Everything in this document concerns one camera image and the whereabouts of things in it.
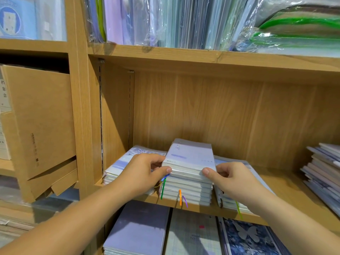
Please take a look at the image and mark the person's left hand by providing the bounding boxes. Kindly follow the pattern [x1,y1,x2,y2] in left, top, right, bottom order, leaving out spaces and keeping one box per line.
[113,153,172,199]

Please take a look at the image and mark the person's right hand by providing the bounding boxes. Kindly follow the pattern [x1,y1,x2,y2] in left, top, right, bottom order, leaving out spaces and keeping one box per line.
[202,161,267,203]

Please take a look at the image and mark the light purple thin notebook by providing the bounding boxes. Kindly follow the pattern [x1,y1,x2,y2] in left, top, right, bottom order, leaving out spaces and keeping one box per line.
[104,145,167,176]

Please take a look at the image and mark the stack of sky photo notebooks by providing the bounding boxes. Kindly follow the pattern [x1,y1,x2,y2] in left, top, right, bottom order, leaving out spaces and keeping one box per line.
[214,155,275,215]

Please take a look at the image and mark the lilac cover notebook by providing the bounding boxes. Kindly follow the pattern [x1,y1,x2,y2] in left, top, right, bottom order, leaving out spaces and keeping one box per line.
[102,145,167,185]

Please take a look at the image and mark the stack of sage cover notebooks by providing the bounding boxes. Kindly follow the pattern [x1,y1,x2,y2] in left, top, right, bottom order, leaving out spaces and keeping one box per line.
[158,166,216,206]

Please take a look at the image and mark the large plain lilac notebook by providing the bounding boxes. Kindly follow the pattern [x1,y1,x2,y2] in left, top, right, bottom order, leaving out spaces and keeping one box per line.
[103,199,171,255]

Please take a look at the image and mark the pale lilac marked notebook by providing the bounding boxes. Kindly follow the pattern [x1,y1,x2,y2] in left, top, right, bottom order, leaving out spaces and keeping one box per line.
[162,138,217,176]

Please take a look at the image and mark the blue butterfly cover notebook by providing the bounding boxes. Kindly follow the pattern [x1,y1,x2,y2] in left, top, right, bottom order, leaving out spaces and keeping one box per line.
[218,217,291,255]

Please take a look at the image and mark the pastel grid pattern notebook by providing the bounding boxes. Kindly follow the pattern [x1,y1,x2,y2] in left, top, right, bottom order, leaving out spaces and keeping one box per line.
[164,208,223,255]

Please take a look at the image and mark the wooden shelf unit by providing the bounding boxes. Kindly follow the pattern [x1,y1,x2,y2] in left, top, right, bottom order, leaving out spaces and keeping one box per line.
[0,0,340,255]

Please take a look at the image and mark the pile of small notebooks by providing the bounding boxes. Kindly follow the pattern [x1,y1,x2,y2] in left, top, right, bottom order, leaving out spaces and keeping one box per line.
[300,143,340,217]

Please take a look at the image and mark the person's left forearm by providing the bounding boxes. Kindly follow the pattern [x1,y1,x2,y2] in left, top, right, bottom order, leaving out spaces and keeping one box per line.
[0,180,134,255]

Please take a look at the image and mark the person's right forearm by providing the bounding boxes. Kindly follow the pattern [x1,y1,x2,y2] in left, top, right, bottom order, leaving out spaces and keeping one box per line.
[250,186,340,255]

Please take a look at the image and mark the stack of flat wrapped packets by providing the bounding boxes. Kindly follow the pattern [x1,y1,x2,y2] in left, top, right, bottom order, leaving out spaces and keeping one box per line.
[0,175,81,248]

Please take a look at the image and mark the row of plastic wrapped folders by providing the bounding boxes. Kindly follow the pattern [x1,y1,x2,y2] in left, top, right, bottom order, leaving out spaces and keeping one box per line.
[84,0,262,51]

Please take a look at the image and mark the stack of green edged packets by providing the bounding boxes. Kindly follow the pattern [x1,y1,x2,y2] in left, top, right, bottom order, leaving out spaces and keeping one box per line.
[235,0,340,58]

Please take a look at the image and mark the blue white packaged items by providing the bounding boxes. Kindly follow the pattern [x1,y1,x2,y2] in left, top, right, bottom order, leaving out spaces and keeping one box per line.
[0,0,68,41]

